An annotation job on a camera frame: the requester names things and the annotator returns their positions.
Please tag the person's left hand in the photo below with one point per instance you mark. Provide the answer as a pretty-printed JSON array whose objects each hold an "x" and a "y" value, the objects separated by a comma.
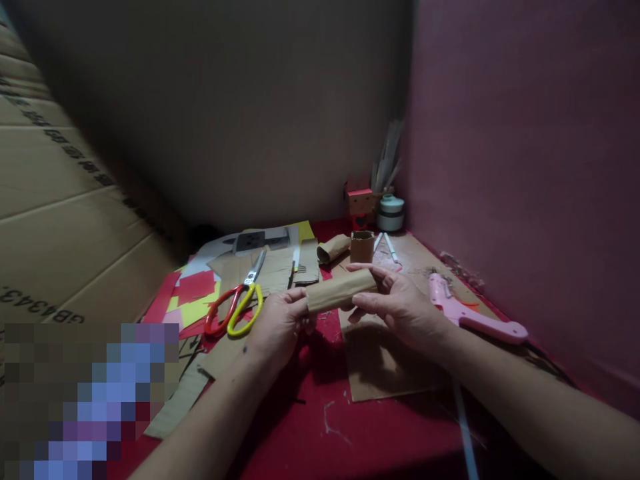
[{"x": 275, "y": 330}]

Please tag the person's right hand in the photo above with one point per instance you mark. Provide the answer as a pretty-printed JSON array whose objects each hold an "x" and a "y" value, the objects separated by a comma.
[{"x": 405, "y": 312}]

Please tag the person's right index finger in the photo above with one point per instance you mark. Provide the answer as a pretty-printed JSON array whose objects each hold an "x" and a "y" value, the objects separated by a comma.
[{"x": 371, "y": 271}]

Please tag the person's right thumb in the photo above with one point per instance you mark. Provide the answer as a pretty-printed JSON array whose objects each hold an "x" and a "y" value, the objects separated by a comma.
[{"x": 369, "y": 301}]

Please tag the person's left fingers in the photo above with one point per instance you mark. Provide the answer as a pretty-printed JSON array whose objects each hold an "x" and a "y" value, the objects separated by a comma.
[{"x": 307, "y": 326}]

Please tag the person's right fingers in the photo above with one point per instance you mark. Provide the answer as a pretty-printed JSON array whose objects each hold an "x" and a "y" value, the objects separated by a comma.
[{"x": 358, "y": 317}]

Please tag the person's left thumb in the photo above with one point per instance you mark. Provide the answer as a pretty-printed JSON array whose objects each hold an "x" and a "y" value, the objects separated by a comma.
[{"x": 291, "y": 298}]

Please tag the brown cardboard tube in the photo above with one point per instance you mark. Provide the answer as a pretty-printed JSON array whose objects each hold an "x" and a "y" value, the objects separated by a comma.
[{"x": 335, "y": 292}]

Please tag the short upright cardboard tube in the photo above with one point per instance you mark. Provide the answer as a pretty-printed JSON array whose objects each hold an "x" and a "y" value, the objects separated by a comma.
[{"x": 361, "y": 246}]

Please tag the cut brown cardboard pieces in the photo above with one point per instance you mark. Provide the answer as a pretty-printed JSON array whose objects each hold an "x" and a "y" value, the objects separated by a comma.
[{"x": 277, "y": 272}]

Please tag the white pen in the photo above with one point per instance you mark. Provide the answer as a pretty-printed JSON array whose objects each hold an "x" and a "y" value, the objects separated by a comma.
[
  {"x": 391, "y": 248},
  {"x": 377, "y": 242}
]

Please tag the small rolled cardboard tube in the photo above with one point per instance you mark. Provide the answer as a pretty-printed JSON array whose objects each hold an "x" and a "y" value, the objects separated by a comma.
[{"x": 331, "y": 248}]

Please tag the scuffed brown cardboard board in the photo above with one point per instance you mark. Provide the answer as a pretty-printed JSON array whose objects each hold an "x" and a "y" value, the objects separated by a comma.
[{"x": 417, "y": 257}]

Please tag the red and yellow scissors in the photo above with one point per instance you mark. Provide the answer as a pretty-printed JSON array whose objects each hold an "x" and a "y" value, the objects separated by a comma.
[{"x": 239, "y": 306}]

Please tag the brown cardboard sheet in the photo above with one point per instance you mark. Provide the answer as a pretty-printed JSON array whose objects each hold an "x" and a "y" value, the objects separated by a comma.
[{"x": 380, "y": 370}]

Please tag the white and green bottle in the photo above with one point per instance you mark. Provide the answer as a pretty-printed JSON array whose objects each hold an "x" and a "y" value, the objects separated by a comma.
[{"x": 389, "y": 214}]

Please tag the yellow paper sheet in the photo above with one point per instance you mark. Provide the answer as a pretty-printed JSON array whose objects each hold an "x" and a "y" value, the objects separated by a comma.
[{"x": 304, "y": 235}]

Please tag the red cardboard box figure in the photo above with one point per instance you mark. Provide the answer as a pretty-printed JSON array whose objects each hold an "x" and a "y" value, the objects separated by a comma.
[{"x": 358, "y": 205}]

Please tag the grey printed paper sheet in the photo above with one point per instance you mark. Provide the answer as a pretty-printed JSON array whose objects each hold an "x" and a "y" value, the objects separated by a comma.
[{"x": 240, "y": 242}]

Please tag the pink glue gun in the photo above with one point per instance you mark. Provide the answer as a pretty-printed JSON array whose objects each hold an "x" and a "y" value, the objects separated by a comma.
[{"x": 462, "y": 312}]

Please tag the pile of coloured paper scraps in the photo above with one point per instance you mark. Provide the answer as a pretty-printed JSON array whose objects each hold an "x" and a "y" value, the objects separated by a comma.
[{"x": 192, "y": 295}]

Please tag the bundle of pale sticks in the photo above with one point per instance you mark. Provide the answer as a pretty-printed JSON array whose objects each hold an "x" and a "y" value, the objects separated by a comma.
[{"x": 386, "y": 160}]

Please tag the long brown cardboard strip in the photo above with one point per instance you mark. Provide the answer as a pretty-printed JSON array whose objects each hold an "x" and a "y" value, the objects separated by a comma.
[{"x": 192, "y": 387}]

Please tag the white glue stick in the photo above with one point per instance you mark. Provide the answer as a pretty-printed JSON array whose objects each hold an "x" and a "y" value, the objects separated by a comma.
[{"x": 465, "y": 430}]

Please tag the large printed cardboard box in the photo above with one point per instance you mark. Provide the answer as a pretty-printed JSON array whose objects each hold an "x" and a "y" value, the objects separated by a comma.
[{"x": 60, "y": 200}]

